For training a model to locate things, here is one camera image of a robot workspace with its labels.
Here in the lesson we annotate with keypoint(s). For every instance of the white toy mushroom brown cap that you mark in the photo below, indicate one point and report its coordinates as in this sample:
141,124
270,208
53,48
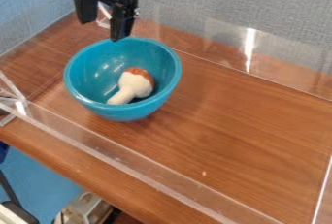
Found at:
136,85

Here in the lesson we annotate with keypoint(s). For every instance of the blue plastic bowl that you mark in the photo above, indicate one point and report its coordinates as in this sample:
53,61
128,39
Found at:
94,69

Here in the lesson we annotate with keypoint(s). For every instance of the clear acrylic back barrier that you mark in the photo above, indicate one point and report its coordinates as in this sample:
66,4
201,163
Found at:
251,51

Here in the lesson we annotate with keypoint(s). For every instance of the clear acrylic barrier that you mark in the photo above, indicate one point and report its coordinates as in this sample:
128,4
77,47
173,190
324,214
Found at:
144,187
251,51

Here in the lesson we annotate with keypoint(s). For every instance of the white power strip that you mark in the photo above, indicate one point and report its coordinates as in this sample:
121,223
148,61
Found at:
86,209

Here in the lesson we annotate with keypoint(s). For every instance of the clear acrylic front barrier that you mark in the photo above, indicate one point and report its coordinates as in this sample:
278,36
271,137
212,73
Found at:
144,187

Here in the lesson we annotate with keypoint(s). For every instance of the clear acrylic corner bracket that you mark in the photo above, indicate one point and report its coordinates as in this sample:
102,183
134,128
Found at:
105,11

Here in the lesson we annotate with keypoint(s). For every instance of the clear acrylic left bracket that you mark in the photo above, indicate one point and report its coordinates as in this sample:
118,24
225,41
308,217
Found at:
13,101

